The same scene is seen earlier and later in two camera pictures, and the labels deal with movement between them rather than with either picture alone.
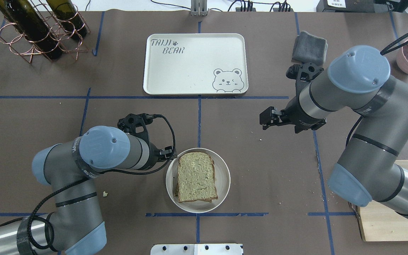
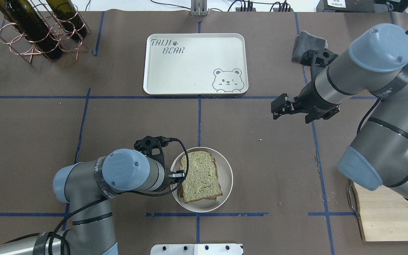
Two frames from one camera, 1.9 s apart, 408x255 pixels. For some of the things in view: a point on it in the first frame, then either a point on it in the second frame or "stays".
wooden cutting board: [379, 222] stays
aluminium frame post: [198, 7] stays
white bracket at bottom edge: [217, 249] stays
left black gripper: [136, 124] -> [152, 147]
